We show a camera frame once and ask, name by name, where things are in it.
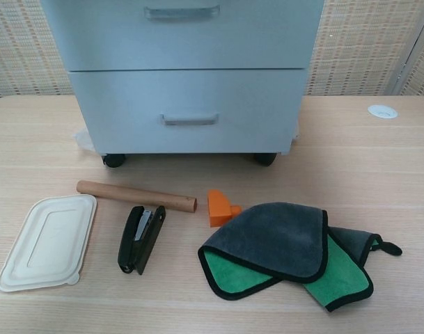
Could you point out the wooden round rod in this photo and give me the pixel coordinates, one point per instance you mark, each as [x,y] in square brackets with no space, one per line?
[135,196]

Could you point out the woven beige screen panel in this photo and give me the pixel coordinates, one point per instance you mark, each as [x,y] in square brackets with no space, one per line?
[20,45]
[354,45]

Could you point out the white screen frame post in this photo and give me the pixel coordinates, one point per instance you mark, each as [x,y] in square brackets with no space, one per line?
[411,45]

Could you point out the orange plastic block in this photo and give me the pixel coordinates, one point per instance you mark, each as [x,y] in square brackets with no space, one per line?
[217,208]

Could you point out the light blue drawer cabinet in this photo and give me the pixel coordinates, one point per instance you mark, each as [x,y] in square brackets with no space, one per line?
[284,150]

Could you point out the black stapler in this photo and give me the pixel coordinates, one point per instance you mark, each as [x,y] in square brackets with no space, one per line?
[145,243]

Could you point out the beige rectangular container lid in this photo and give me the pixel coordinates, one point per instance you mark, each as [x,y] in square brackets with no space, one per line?
[41,243]

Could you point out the black caster wheel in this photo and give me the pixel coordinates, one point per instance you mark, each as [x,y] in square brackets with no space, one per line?
[113,160]
[265,159]

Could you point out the grey and green microfibre cloth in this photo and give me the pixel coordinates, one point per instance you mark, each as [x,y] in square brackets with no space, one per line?
[267,236]

